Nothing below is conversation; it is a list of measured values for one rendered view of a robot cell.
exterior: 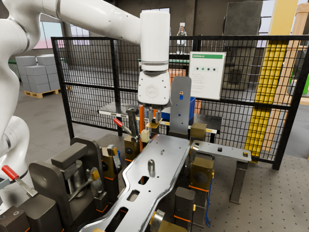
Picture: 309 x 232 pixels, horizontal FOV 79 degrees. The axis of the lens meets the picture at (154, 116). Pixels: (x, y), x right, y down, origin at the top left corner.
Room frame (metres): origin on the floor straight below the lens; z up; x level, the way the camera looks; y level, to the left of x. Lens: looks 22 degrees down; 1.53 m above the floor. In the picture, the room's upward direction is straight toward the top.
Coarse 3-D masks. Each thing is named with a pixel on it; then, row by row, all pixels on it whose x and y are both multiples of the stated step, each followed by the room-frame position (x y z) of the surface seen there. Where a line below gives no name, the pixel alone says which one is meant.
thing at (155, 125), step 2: (154, 118) 0.63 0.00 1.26; (152, 120) 0.59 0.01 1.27; (154, 120) 0.59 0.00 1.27; (160, 120) 0.61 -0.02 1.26; (148, 122) 0.59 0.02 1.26; (150, 122) 0.59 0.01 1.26; (152, 122) 0.59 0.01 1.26; (154, 122) 0.59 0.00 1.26; (158, 122) 0.59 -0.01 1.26; (148, 124) 0.58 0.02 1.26; (150, 124) 0.58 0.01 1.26; (152, 124) 0.58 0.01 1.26; (154, 124) 0.58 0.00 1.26; (156, 124) 0.58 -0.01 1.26; (158, 124) 0.58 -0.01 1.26; (146, 126) 0.56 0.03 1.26; (148, 126) 0.56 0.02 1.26; (150, 126) 0.56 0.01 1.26; (152, 126) 0.56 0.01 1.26; (154, 126) 0.56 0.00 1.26; (156, 126) 0.56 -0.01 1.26
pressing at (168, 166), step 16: (160, 144) 0.88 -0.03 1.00; (176, 144) 0.88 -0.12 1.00; (144, 160) 0.73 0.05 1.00; (160, 160) 0.73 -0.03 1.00; (176, 160) 0.73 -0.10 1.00; (128, 176) 0.62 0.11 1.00; (160, 176) 0.62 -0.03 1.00; (176, 176) 0.63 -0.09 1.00; (128, 192) 0.53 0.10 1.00; (144, 192) 0.53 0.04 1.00; (160, 192) 0.53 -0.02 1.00; (112, 208) 0.46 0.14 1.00; (128, 208) 0.47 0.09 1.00; (144, 208) 0.47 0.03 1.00; (96, 224) 0.41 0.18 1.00; (128, 224) 0.41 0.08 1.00; (144, 224) 0.41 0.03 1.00
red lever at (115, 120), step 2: (114, 118) 0.89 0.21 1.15; (116, 118) 0.89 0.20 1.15; (114, 120) 0.88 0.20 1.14; (116, 120) 0.88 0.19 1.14; (118, 120) 0.88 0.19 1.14; (116, 122) 0.87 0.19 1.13; (118, 122) 0.87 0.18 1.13; (120, 122) 0.88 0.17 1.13; (118, 124) 0.87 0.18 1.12; (120, 124) 0.87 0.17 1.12; (122, 124) 0.87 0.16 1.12; (120, 126) 0.86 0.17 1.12; (122, 126) 0.86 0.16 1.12; (124, 126) 0.87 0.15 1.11; (124, 128) 0.86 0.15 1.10; (126, 128) 0.86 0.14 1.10; (126, 130) 0.85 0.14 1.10; (128, 130) 0.86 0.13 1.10; (130, 130) 0.86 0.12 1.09; (128, 132) 0.85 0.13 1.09; (130, 132) 0.85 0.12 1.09; (130, 134) 0.85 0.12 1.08
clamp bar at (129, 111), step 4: (132, 108) 0.86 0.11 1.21; (128, 112) 0.84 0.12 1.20; (132, 112) 0.84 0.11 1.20; (136, 112) 0.83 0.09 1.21; (128, 116) 0.84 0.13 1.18; (132, 116) 0.84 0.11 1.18; (132, 120) 0.83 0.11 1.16; (136, 120) 0.86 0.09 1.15; (132, 124) 0.83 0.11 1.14; (136, 124) 0.85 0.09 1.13; (132, 128) 0.83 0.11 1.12; (136, 128) 0.85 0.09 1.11; (132, 132) 0.83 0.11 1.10; (136, 132) 0.85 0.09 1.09; (132, 136) 0.83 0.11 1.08; (136, 136) 0.83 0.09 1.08
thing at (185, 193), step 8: (176, 192) 0.55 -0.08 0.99; (184, 192) 0.55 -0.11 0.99; (192, 192) 0.55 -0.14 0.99; (176, 200) 0.53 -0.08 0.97; (184, 200) 0.52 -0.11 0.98; (192, 200) 0.51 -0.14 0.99; (176, 208) 0.53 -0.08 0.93; (184, 208) 0.52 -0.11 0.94; (192, 208) 0.51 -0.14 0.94; (176, 216) 0.53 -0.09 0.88; (184, 216) 0.52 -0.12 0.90; (192, 216) 0.52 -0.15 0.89; (176, 224) 0.54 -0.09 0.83; (184, 224) 0.52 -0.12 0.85; (192, 224) 0.52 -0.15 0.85
